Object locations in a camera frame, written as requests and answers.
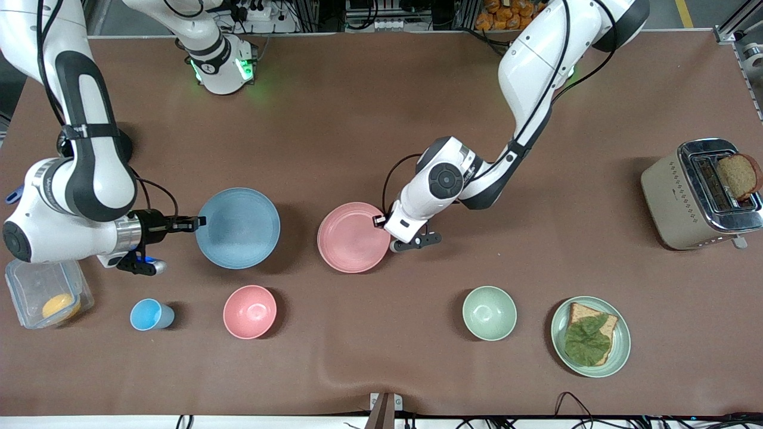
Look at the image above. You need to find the pink plate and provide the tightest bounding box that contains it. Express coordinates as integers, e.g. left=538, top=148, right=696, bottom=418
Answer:
left=317, top=202, right=392, bottom=273

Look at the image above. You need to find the blue plate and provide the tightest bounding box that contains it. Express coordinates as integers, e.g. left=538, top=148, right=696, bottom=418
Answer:
left=196, top=188, right=281, bottom=270

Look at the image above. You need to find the black round pot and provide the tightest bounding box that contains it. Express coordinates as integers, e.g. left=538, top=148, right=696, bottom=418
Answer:
left=57, top=124, right=134, bottom=175

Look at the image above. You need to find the blue cup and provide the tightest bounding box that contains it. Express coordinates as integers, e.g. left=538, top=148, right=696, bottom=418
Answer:
left=130, top=299, right=175, bottom=331

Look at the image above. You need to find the brown tablecloth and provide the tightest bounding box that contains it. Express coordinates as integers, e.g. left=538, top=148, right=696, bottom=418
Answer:
left=0, top=30, right=763, bottom=418

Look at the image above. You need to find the pink bowl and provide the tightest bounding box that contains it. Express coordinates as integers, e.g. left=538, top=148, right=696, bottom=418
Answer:
left=223, top=285, right=278, bottom=340

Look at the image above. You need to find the orange round food piece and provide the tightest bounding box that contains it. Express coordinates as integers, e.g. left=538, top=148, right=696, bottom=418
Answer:
left=42, top=293, right=81, bottom=322

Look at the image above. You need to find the clear plastic container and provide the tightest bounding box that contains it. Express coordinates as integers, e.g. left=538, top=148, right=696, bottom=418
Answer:
left=5, top=257, right=95, bottom=329

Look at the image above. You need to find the green bowl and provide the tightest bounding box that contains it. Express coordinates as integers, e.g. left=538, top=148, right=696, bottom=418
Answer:
left=463, top=286, right=517, bottom=341

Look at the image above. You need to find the brown bread slice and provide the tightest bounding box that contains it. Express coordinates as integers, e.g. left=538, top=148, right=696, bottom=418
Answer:
left=566, top=302, right=619, bottom=366

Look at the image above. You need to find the white power strip with plugs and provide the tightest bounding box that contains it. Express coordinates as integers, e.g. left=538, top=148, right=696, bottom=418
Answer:
left=237, top=2, right=276, bottom=22

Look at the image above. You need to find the bag of orange snacks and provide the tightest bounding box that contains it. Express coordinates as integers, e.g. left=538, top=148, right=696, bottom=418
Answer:
left=475, top=0, right=540, bottom=32

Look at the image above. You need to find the green lettuce leaf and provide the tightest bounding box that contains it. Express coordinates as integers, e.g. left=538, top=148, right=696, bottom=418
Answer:
left=564, top=315, right=613, bottom=366

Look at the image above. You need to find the green plate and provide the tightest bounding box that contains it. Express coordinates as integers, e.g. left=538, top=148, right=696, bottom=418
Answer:
left=550, top=296, right=631, bottom=378

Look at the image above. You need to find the beige chrome toaster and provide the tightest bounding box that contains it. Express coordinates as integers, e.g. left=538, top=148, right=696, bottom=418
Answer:
left=641, top=138, right=763, bottom=251

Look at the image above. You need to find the dark toasted bread slice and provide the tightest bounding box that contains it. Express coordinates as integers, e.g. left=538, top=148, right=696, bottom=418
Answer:
left=717, top=153, right=763, bottom=201

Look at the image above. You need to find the metal table bracket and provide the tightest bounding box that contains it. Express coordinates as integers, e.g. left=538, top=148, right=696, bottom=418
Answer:
left=370, top=392, right=404, bottom=429

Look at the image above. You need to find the black looped floor cable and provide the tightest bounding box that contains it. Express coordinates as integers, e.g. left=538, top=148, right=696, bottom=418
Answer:
left=554, top=391, right=603, bottom=421

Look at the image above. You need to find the aluminium frame rail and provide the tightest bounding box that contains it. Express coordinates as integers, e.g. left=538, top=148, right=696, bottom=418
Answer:
left=714, top=12, right=763, bottom=123

